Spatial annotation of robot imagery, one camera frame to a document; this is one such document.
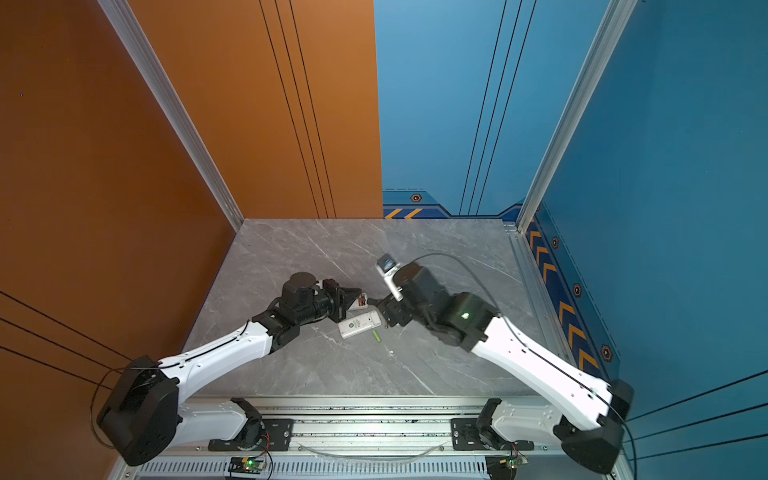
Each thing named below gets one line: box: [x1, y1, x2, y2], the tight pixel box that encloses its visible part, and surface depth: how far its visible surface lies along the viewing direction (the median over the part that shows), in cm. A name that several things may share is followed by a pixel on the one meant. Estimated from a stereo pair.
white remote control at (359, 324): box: [338, 310, 383, 339], surface depth 93 cm
